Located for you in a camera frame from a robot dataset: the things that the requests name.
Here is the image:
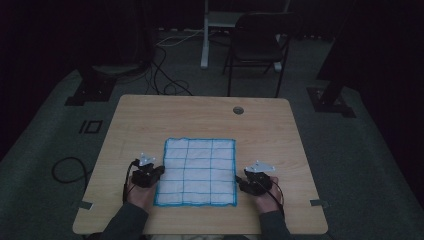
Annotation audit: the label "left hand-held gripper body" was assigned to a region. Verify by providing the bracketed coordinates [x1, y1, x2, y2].
[130, 152, 158, 189]

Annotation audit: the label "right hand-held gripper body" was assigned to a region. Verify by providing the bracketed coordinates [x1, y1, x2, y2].
[243, 160, 277, 197]

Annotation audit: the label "white cloth with blue grid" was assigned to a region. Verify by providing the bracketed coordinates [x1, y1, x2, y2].
[152, 136, 239, 208]

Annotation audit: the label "person's right hand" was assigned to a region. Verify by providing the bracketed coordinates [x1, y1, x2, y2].
[254, 175, 284, 215]

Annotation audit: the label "person's left hand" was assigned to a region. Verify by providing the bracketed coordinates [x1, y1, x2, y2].
[124, 181, 158, 214]

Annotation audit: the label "grey tape strip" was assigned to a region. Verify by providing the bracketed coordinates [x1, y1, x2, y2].
[309, 198, 330, 209]

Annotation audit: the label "black folding chair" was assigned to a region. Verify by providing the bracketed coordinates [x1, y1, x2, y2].
[221, 11, 303, 99]

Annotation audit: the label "left hand-held gripper black cable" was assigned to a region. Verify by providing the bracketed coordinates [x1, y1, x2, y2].
[121, 159, 140, 204]

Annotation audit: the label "hand-held gripper black cable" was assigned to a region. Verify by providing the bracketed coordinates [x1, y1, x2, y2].
[256, 178, 286, 214]
[121, 159, 140, 204]

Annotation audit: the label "right hand-held gripper black cable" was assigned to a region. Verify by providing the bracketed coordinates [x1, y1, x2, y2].
[256, 178, 286, 214]

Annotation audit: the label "looped black floor cable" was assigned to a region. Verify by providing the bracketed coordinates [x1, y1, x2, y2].
[50, 156, 90, 190]

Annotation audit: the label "tangled black floor cables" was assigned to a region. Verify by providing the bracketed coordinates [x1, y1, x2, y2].
[114, 44, 194, 98]

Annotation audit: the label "black stand with base plate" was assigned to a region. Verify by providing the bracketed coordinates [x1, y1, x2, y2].
[63, 0, 154, 108]
[306, 0, 361, 119]

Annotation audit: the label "white floor cable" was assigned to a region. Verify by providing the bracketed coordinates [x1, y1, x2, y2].
[155, 28, 206, 48]

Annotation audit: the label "white desk frame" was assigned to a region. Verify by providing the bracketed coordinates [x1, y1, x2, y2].
[199, 0, 291, 73]

